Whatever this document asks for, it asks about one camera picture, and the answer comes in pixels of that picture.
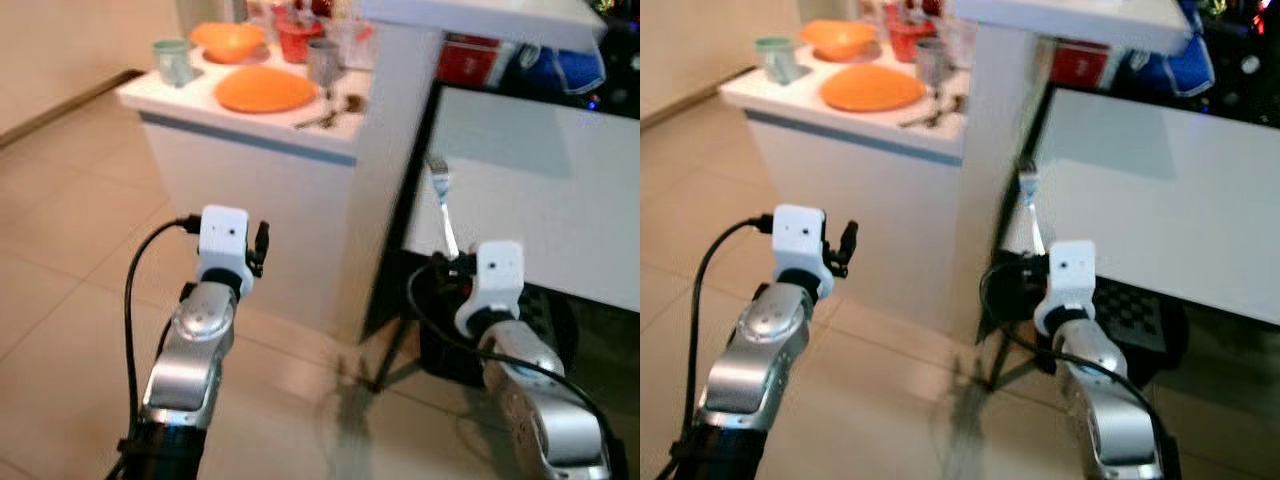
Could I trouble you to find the orange plate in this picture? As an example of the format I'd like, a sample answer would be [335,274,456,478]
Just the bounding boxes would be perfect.
[214,65,321,115]
[819,64,929,114]

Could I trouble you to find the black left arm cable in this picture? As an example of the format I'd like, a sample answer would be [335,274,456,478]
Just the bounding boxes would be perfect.
[680,214,776,480]
[118,214,204,480]

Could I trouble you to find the white dining table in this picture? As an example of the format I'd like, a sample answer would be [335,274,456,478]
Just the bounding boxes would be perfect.
[1003,84,1280,327]
[400,84,641,313]

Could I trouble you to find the white kitchen counter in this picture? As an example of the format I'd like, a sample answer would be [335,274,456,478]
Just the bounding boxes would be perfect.
[115,45,366,336]
[718,45,976,336]

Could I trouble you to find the red box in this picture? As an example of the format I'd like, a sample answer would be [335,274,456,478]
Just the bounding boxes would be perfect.
[1049,40,1113,89]
[437,34,517,87]

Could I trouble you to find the orange bowl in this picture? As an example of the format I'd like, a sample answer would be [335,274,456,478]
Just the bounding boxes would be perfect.
[189,22,269,64]
[799,19,878,62]

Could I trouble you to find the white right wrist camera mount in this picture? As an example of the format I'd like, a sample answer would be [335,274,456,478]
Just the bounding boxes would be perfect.
[454,240,527,338]
[1032,240,1099,337]

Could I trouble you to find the blue cloth bag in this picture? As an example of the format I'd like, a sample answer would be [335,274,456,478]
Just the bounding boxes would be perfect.
[1133,40,1217,99]
[528,45,607,97]

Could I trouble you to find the mint green cup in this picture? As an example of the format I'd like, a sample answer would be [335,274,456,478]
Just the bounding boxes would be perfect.
[151,38,197,89]
[754,36,799,87]

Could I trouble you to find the grey cup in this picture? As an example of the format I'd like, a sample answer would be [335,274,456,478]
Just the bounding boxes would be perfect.
[914,38,952,93]
[305,39,343,93]

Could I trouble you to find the red instant noodle bowl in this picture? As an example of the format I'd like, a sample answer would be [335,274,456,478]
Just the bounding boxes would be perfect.
[884,14,937,64]
[274,12,325,64]

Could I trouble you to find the black metal stand leg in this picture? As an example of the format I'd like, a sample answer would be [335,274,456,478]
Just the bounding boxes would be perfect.
[985,330,1031,393]
[374,318,423,393]

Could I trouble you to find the brown spoon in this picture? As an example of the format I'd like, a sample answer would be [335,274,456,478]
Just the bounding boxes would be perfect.
[294,97,351,131]
[925,94,968,123]
[318,95,367,126]
[897,97,951,129]

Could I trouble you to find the white raised bar top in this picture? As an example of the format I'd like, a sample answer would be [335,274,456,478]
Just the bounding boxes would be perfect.
[335,0,607,346]
[945,0,1197,341]

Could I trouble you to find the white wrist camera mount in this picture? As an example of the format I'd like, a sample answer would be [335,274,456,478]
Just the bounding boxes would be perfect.
[771,204,830,299]
[1032,240,1099,337]
[454,240,527,338]
[196,205,251,297]

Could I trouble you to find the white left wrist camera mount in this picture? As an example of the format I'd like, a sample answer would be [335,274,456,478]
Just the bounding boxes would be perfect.
[196,205,251,297]
[771,204,830,299]

